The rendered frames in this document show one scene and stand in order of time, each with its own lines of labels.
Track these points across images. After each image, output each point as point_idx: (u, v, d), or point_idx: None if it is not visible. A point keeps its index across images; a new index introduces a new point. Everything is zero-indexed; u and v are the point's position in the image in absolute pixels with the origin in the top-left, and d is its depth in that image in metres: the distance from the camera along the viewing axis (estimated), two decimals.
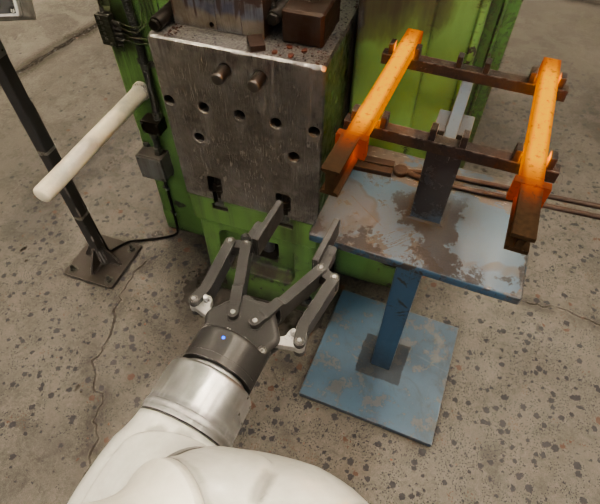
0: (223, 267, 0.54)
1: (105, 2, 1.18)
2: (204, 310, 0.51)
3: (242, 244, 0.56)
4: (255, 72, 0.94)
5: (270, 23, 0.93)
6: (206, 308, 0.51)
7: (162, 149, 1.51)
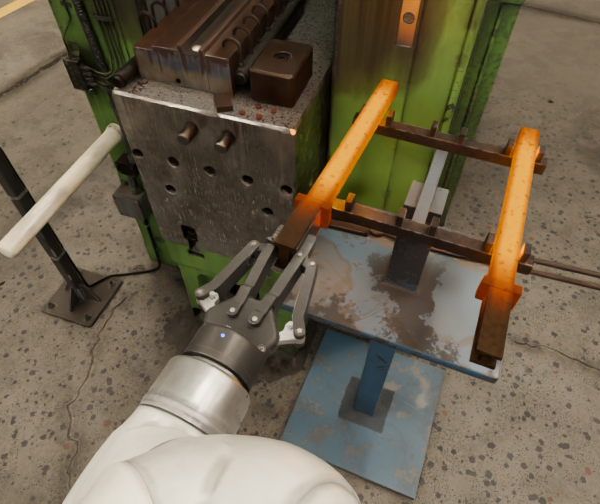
0: (239, 268, 0.54)
1: (74, 47, 1.13)
2: (207, 306, 0.51)
3: (265, 247, 0.55)
4: (222, 133, 0.90)
5: (238, 82, 0.88)
6: (209, 304, 0.51)
7: (140, 188, 1.47)
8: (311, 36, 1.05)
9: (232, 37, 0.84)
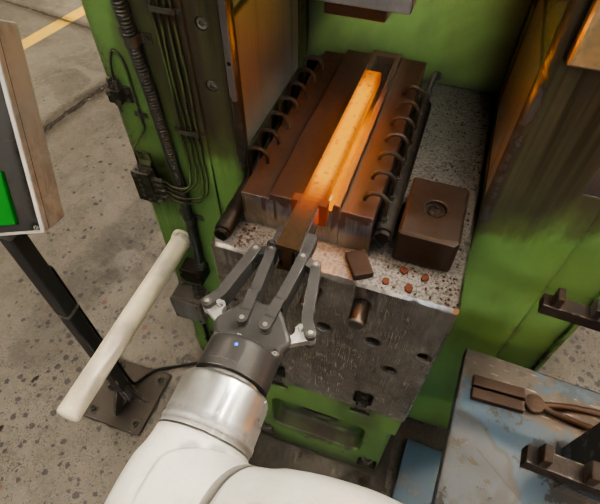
0: (243, 274, 0.54)
1: (144, 157, 0.94)
2: (215, 314, 0.51)
3: (267, 250, 0.55)
4: (356, 302, 0.71)
5: (378, 240, 0.69)
6: (217, 312, 0.51)
7: (201, 290, 1.28)
8: (441, 154, 0.86)
9: (380, 192, 0.65)
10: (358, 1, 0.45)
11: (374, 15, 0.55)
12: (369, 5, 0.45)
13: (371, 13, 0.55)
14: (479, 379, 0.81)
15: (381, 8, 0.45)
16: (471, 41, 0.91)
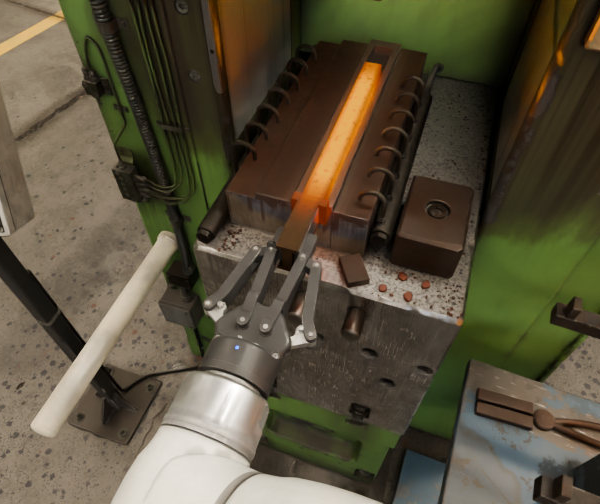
0: (243, 275, 0.54)
1: (127, 153, 0.89)
2: (216, 316, 0.51)
3: (267, 251, 0.55)
4: (351, 311, 0.65)
5: (375, 244, 0.64)
6: (218, 314, 0.51)
7: (191, 294, 1.22)
8: (443, 150, 0.80)
9: (376, 191, 0.60)
10: None
11: None
12: None
13: None
14: (483, 393, 0.75)
15: None
16: (475, 30, 0.85)
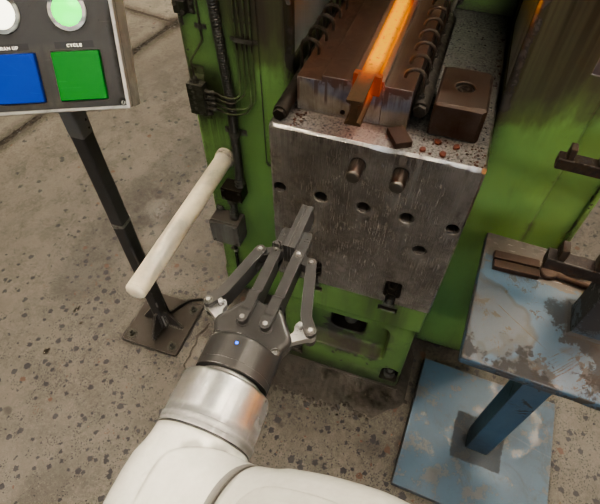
0: (246, 274, 0.54)
1: (198, 70, 1.06)
2: (216, 313, 0.51)
3: (272, 250, 0.55)
4: (397, 170, 0.82)
5: (416, 115, 0.81)
6: (218, 311, 0.51)
7: (238, 213, 1.39)
8: (465, 60, 0.97)
9: (419, 68, 0.77)
10: None
11: None
12: None
13: None
14: (499, 253, 0.93)
15: None
16: None
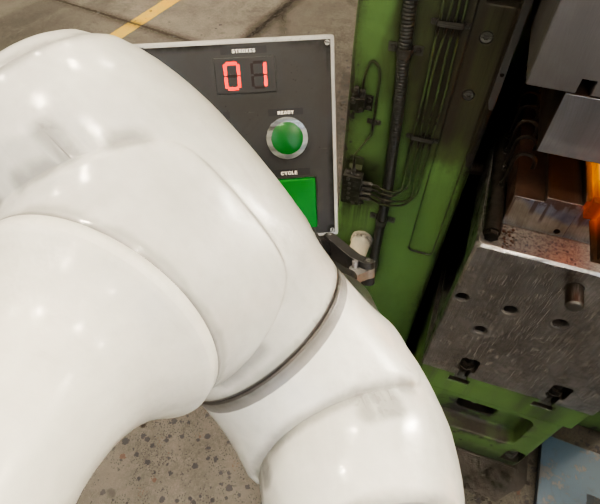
0: None
1: (357, 161, 0.99)
2: None
3: None
4: None
5: None
6: None
7: None
8: None
9: None
10: None
11: None
12: None
13: None
14: None
15: None
16: None
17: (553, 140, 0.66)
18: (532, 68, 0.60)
